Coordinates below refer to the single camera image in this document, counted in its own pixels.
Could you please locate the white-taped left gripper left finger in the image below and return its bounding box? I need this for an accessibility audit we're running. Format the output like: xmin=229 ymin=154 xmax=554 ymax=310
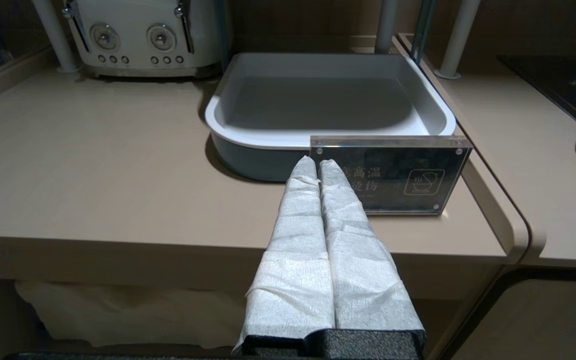
xmin=233 ymin=156 xmax=336 ymax=351

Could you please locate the white retro toaster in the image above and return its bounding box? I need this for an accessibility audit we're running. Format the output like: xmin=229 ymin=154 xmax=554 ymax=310
xmin=63 ymin=0 xmax=224 ymax=79

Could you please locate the teal white rack tray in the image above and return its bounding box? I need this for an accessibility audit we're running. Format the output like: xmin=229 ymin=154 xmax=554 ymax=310
xmin=204 ymin=51 xmax=458 ymax=183

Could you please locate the white plastic sheet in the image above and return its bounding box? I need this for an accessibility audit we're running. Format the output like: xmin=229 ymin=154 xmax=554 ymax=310
xmin=15 ymin=280 xmax=249 ymax=349

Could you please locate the white support pole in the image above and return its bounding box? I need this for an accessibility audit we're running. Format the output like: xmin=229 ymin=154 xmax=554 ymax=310
xmin=375 ymin=0 xmax=400 ymax=54
xmin=434 ymin=0 xmax=483 ymax=80
xmin=33 ymin=0 xmax=83 ymax=73

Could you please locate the black perforated steam panel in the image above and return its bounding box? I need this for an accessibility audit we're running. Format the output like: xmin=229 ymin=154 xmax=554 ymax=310
xmin=498 ymin=52 xmax=576 ymax=126

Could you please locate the clear acrylic warning sign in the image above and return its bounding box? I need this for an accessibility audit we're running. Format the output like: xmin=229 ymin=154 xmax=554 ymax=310
xmin=310 ymin=135 xmax=473 ymax=217

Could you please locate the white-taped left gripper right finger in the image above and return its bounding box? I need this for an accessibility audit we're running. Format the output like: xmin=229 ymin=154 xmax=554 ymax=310
xmin=319 ymin=160 xmax=425 ymax=331

